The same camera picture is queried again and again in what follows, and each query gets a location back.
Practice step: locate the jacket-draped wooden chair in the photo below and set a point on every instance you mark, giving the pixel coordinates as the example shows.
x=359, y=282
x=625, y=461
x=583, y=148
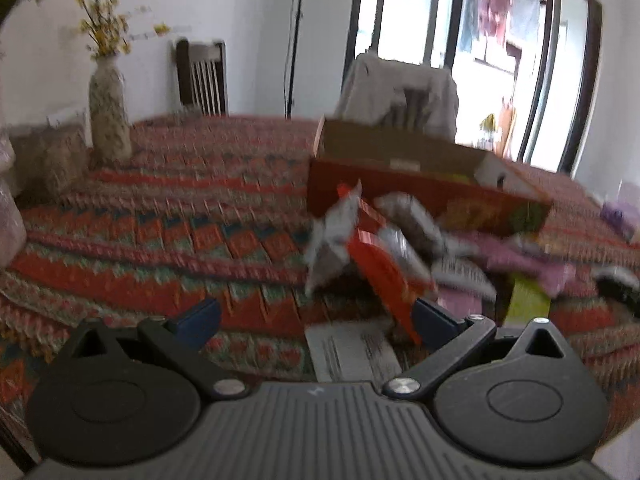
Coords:
x=405, y=110

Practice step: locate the heap of assorted snack packets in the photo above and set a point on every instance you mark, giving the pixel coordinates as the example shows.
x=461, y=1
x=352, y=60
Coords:
x=460, y=270

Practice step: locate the beige patterned bundle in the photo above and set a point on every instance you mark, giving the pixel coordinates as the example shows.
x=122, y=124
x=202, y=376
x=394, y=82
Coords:
x=50, y=160

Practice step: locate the pink hanging garment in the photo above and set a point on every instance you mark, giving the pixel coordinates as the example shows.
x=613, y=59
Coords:
x=495, y=5

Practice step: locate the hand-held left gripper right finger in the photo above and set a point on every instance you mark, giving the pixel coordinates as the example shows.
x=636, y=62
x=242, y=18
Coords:
x=435, y=320

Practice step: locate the black framed glass door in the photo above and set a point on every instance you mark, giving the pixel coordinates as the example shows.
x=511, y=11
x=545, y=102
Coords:
x=585, y=85

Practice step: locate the black tripod pole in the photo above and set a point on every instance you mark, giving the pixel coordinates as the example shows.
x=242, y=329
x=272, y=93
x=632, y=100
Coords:
x=295, y=50

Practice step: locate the light blue hanging garment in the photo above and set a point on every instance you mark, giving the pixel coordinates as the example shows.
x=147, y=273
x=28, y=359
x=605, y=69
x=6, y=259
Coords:
x=525, y=15

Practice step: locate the clear plastic bag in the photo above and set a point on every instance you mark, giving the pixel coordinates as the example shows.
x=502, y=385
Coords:
x=10, y=225

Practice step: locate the dark wooden chair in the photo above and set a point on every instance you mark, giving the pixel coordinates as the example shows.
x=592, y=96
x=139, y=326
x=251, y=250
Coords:
x=182, y=75

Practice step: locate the orange cylinder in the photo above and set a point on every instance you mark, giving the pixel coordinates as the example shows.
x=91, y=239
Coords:
x=507, y=127

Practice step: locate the floral ceramic vase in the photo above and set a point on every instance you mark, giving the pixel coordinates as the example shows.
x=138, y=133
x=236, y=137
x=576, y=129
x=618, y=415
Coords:
x=107, y=115

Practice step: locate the beige jacket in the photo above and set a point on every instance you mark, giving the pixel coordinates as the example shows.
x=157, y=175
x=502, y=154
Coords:
x=370, y=85

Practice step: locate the orange cardboard box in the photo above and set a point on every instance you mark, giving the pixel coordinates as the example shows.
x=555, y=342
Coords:
x=400, y=195

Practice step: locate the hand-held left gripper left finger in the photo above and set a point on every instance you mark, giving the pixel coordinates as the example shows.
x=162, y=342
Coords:
x=200, y=317

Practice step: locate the orange red snack packet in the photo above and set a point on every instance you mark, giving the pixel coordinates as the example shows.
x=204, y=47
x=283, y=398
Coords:
x=385, y=275

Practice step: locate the white printed snack packet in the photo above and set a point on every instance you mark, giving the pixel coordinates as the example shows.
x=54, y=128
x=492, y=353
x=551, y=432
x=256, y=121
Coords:
x=350, y=350

